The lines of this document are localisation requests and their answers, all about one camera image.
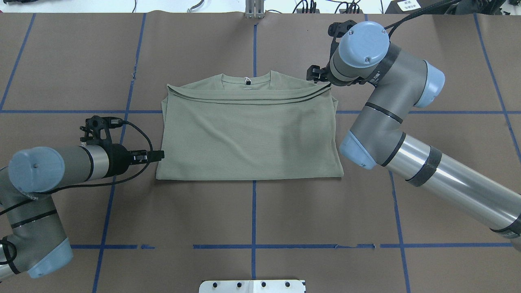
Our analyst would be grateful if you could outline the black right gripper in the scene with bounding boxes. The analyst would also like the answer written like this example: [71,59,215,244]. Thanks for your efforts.
[306,64,369,87]

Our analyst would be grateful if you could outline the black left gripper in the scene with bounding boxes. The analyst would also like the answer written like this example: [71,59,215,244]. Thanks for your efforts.
[107,144,164,177]

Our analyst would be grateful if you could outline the olive green long-sleeve shirt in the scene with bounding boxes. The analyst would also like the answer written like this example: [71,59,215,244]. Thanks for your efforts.
[156,71,344,181]

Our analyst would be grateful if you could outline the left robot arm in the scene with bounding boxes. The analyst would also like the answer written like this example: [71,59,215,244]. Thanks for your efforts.
[1,144,164,280]

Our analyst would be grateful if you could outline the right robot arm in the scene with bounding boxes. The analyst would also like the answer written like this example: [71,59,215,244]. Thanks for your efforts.
[307,20,520,251]

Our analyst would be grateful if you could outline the dark box with label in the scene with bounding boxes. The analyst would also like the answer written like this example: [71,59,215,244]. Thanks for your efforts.
[384,0,460,15]

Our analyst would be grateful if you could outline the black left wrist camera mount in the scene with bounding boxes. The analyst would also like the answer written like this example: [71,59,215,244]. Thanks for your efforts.
[80,115,123,149]

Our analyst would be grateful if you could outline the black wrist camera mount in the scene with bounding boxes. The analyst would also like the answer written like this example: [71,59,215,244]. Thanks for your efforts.
[80,115,123,149]
[327,20,357,56]

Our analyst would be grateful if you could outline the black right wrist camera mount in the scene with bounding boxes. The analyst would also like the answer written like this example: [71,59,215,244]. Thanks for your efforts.
[327,20,357,56]

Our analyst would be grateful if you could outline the black cable bundle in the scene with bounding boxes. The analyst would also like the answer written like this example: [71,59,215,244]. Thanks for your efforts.
[293,0,363,14]

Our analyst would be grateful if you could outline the grey aluminium frame post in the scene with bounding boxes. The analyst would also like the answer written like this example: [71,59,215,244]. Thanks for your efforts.
[245,0,265,19]

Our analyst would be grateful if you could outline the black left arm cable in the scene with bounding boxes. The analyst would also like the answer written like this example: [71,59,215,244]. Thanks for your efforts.
[0,118,154,216]

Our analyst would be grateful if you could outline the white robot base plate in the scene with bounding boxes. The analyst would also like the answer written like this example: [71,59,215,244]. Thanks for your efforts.
[199,279,306,293]

